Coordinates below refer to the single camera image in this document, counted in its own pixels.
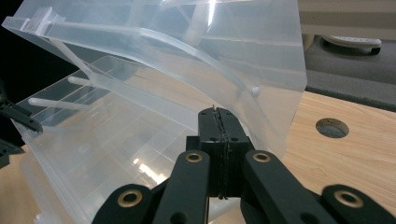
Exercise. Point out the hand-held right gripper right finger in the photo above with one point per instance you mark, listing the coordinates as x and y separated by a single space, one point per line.
233 146

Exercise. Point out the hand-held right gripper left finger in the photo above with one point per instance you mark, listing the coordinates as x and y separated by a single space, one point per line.
207 149

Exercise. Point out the clear plastic storage box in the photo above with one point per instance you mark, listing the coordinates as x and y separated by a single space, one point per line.
62 174

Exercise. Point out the clear divided plastic tray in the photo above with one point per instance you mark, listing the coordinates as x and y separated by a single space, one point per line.
109 140

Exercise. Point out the clear plastic storage bin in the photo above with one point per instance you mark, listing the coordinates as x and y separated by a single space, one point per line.
186 56

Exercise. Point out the flat oval object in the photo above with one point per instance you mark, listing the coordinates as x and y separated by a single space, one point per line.
353 42

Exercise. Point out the wooden cabinet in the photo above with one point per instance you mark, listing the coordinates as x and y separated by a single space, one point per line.
345 15

